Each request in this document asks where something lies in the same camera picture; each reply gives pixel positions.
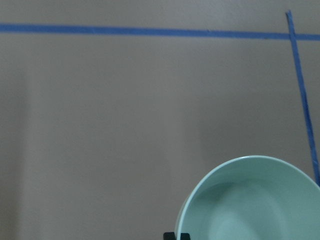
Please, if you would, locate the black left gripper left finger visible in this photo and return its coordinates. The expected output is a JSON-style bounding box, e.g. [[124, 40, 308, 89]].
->
[[163, 232, 175, 240]]

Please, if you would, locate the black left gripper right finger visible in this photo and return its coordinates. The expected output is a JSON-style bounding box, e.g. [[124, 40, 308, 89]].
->
[[180, 232, 191, 240]]

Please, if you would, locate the light green bowl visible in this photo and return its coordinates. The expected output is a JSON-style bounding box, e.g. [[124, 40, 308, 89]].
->
[[174, 155, 320, 240]]

